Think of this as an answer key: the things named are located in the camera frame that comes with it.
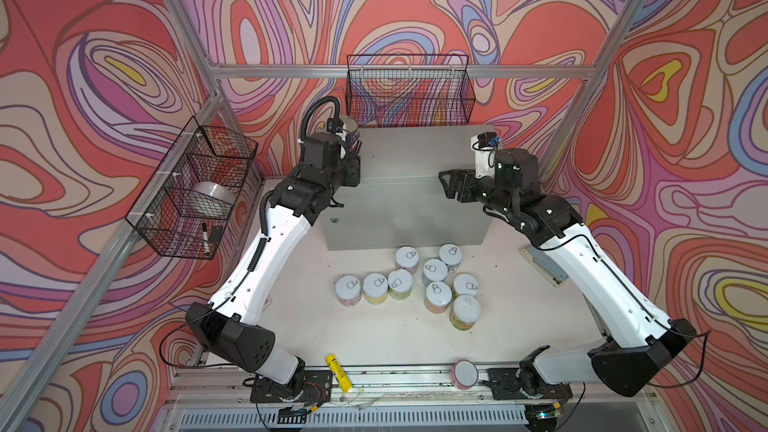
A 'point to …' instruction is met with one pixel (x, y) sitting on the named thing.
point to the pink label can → (348, 290)
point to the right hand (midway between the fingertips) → (455, 181)
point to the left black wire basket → (187, 208)
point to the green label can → (399, 284)
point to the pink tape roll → (464, 374)
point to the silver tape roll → (213, 198)
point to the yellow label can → (375, 288)
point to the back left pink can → (407, 258)
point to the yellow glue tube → (340, 373)
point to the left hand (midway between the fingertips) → (351, 156)
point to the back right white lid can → (451, 255)
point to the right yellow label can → (465, 284)
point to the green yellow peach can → (465, 311)
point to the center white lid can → (434, 270)
